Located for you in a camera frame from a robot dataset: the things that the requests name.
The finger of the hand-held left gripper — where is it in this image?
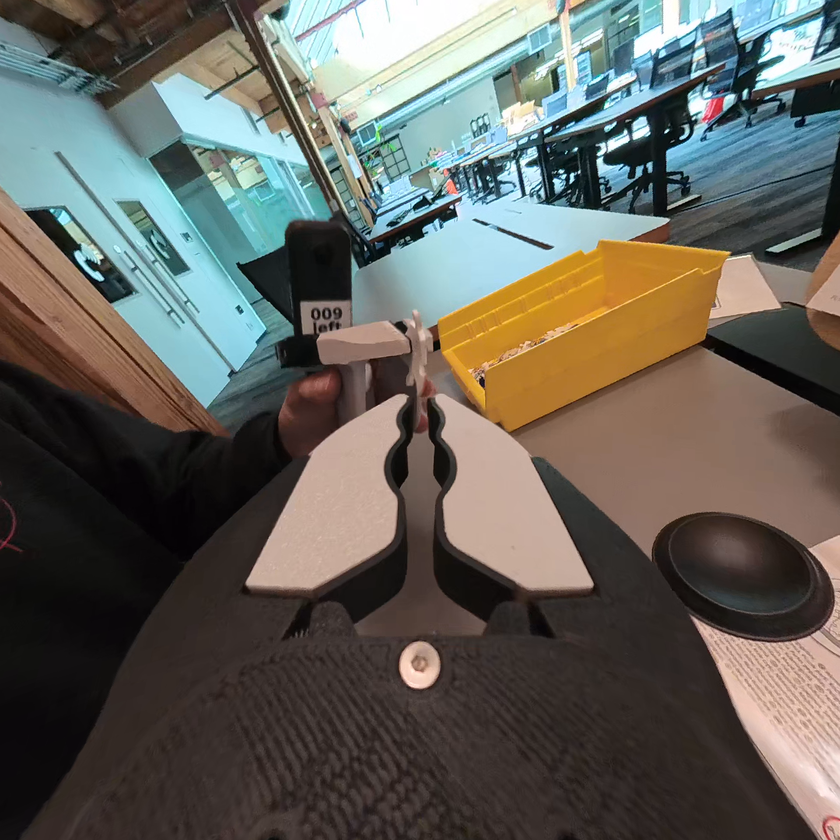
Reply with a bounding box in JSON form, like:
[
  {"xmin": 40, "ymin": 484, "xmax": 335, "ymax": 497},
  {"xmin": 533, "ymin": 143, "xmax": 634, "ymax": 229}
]
[{"xmin": 317, "ymin": 320, "xmax": 422, "ymax": 422}]

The black dome stand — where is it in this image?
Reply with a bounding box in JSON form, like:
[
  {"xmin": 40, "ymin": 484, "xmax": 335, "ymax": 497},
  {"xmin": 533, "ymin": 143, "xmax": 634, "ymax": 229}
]
[{"xmin": 651, "ymin": 512, "xmax": 836, "ymax": 643}]

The black flat pad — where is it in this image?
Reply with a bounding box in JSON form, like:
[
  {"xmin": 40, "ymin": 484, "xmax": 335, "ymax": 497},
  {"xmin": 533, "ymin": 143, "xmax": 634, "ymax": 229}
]
[{"xmin": 705, "ymin": 304, "xmax": 840, "ymax": 416}]

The long office desk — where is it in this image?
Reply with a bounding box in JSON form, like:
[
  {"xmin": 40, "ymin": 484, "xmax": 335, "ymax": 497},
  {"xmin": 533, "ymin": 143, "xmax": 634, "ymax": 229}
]
[{"xmin": 543, "ymin": 62, "xmax": 727, "ymax": 219}]

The person's left hand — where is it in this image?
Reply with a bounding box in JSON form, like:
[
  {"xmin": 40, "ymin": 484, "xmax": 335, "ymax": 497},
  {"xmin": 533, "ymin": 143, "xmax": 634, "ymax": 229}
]
[{"xmin": 277, "ymin": 369, "xmax": 343, "ymax": 459}]

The brown cardboard box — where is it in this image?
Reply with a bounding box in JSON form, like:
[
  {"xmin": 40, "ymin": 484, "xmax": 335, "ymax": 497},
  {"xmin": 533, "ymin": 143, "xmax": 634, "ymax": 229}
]
[{"xmin": 804, "ymin": 248, "xmax": 840, "ymax": 352}]

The single curved puzzle piece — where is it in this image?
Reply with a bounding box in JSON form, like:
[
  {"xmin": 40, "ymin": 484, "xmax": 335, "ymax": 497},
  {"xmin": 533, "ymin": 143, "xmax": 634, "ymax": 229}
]
[{"xmin": 402, "ymin": 310, "xmax": 435, "ymax": 435}]

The person's left forearm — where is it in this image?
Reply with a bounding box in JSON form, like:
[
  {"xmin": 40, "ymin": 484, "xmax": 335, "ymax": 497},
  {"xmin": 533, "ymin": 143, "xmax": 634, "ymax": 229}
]
[{"xmin": 177, "ymin": 410, "xmax": 293, "ymax": 546}]

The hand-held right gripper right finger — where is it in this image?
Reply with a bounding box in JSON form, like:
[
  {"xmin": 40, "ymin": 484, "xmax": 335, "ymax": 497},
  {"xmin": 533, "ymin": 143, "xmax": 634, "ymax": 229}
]
[{"xmin": 428, "ymin": 392, "xmax": 596, "ymax": 623}]

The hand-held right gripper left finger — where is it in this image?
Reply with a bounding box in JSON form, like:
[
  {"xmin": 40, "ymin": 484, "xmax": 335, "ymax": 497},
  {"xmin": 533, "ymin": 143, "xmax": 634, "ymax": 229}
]
[{"xmin": 245, "ymin": 392, "xmax": 411, "ymax": 623}]

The printed instruction sheet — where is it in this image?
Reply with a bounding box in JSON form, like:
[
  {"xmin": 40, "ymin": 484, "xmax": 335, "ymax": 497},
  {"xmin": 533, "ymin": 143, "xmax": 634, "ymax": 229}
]
[{"xmin": 692, "ymin": 535, "xmax": 840, "ymax": 840}]

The pile of puzzle pieces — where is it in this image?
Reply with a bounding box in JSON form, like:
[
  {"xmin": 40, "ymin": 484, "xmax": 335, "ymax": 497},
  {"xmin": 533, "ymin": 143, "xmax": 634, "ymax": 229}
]
[{"xmin": 469, "ymin": 320, "xmax": 580, "ymax": 389}]

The white sheet of paper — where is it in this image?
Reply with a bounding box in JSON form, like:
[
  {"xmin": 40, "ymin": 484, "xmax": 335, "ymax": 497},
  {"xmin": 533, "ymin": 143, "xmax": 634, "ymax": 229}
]
[{"xmin": 709, "ymin": 255, "xmax": 783, "ymax": 321}]

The small wood-edged desk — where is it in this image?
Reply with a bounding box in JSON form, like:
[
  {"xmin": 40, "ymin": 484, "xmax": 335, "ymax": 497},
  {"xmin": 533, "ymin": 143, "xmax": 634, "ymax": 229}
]
[{"xmin": 369, "ymin": 193, "xmax": 464, "ymax": 249}]

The black office chair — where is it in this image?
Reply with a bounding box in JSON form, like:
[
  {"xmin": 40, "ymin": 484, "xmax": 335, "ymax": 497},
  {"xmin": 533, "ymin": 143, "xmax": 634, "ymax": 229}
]
[
  {"xmin": 694, "ymin": 8, "xmax": 786, "ymax": 142},
  {"xmin": 602, "ymin": 38, "xmax": 694, "ymax": 212},
  {"xmin": 789, "ymin": 0, "xmax": 840, "ymax": 129}
]

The white double door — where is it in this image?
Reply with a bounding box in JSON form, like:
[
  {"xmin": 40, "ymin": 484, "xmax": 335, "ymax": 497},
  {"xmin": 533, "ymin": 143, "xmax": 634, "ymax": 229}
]
[{"xmin": 52, "ymin": 151, "xmax": 235, "ymax": 395}]

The large white table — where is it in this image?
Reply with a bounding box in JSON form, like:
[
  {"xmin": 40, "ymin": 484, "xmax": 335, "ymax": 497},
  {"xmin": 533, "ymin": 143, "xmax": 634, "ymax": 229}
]
[{"xmin": 351, "ymin": 199, "xmax": 672, "ymax": 337}]

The yellow plastic bin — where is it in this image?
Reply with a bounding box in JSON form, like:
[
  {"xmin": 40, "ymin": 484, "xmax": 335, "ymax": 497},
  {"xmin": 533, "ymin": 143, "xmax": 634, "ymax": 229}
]
[{"xmin": 437, "ymin": 239, "xmax": 731, "ymax": 433}]

